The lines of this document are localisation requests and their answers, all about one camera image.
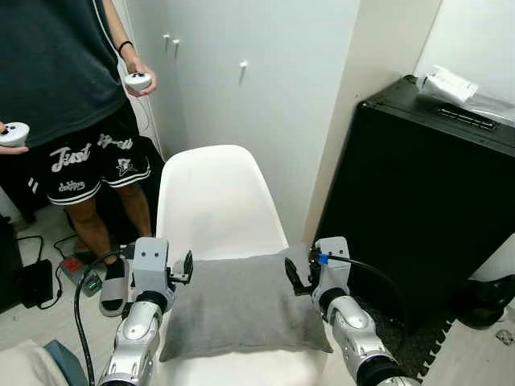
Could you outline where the grey pillow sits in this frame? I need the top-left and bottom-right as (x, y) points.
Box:
(159, 245), (334, 363)

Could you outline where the white round controller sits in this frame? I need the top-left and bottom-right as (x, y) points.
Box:
(0, 122), (31, 147)
(124, 72), (153, 92)

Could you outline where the white plastic chair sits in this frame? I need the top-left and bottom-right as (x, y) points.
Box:
(155, 145), (331, 386)

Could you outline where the person's left hand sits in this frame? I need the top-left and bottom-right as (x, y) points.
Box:
(121, 55), (159, 97)

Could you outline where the grey slide sandal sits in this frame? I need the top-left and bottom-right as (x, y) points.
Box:
(99, 257), (130, 317)

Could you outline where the black foam floor mat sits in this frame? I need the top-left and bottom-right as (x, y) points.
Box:
(354, 299), (453, 380)

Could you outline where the black cabinet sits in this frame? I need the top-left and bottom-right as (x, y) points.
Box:
(312, 75), (515, 322)

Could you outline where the blue flat item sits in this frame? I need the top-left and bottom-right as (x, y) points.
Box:
(44, 339), (89, 386)

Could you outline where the black power adapter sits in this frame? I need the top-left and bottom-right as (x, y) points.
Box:
(20, 259), (55, 309)

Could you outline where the white wardrobe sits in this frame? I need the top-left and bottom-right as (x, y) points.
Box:
(125, 0), (361, 242)

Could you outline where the black box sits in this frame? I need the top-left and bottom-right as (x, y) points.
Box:
(0, 217), (23, 314)

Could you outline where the white rounded object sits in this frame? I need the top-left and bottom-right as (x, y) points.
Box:
(0, 338), (69, 386)

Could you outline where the black round object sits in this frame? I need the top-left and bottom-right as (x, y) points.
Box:
(455, 273), (515, 331)

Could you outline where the person in dark clothes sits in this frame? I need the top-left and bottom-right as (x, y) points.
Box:
(0, 0), (162, 270)

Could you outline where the white plastic bag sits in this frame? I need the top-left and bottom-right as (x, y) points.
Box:
(416, 64), (515, 121)

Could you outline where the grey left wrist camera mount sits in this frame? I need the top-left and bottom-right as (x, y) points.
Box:
(131, 237), (170, 294)

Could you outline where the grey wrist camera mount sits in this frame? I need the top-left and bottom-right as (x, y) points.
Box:
(312, 237), (352, 294)
(131, 237), (170, 294)

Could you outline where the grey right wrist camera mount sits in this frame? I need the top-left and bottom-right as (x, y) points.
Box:
(312, 237), (352, 294)

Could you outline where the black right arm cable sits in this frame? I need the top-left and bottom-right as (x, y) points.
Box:
(319, 254), (407, 335)

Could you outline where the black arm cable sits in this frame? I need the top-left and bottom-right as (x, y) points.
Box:
(74, 248), (134, 386)
(319, 254), (407, 335)

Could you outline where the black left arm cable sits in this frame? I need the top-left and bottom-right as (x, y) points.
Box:
(74, 248), (134, 386)

